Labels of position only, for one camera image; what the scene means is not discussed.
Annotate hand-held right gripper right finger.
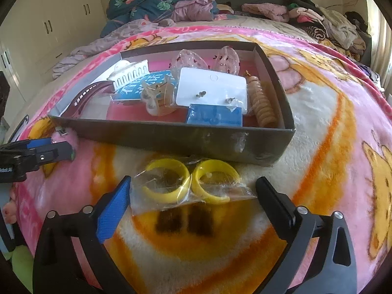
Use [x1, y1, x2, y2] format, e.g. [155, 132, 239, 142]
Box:
[256, 176, 359, 294]

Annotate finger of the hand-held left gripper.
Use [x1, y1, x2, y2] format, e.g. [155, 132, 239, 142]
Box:
[0, 138, 54, 153]
[27, 142, 76, 163]

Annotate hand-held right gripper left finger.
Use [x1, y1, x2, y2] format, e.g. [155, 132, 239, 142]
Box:
[32, 176, 135, 294]

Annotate pink fluffy hair clip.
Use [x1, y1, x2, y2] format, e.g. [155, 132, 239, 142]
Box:
[50, 125, 80, 147]

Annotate yellow hoops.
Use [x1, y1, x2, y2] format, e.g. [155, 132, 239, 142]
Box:
[130, 158, 258, 215]

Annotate shallow grey cardboard box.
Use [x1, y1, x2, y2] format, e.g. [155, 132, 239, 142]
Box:
[47, 40, 296, 167]

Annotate white hair claw clip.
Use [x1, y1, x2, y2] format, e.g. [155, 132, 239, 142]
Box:
[107, 60, 149, 89]

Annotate beige claw clip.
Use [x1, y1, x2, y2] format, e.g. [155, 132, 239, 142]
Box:
[112, 73, 181, 117]

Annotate person's left hand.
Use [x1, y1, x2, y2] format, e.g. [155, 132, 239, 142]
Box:
[0, 190, 19, 224]

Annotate dark red headband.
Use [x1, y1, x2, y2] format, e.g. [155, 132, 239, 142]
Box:
[60, 80, 115, 118]

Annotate pink printed bear blanket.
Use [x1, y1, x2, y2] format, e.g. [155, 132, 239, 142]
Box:
[9, 26, 392, 294]

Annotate lavender blanket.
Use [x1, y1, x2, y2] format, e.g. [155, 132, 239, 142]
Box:
[52, 18, 175, 78]

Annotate small blue box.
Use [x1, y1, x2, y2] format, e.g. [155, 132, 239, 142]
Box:
[186, 103, 244, 127]

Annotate cream wardrobe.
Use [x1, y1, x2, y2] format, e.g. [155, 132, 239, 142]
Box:
[0, 0, 105, 98]

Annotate white earring card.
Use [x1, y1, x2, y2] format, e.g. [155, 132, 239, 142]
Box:
[175, 67, 248, 114]

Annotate pink dotted bow hair clip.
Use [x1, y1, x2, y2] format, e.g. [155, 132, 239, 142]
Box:
[170, 46, 241, 77]

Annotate dark blue floral quilt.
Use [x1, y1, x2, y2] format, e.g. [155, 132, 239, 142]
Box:
[101, 0, 184, 37]

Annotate pile of mixed clothes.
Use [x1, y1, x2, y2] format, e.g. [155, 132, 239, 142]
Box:
[285, 0, 372, 65]

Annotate pink knitted sweater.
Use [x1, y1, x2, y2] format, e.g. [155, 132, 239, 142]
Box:
[241, 2, 290, 23]

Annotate cream curtain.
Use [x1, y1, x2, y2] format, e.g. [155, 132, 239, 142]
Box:
[364, 0, 392, 98]

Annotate lilac pink garment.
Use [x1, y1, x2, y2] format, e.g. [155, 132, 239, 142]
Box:
[171, 0, 219, 22]

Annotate tan spiral hair tie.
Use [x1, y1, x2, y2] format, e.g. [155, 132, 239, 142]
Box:
[245, 70, 278, 127]

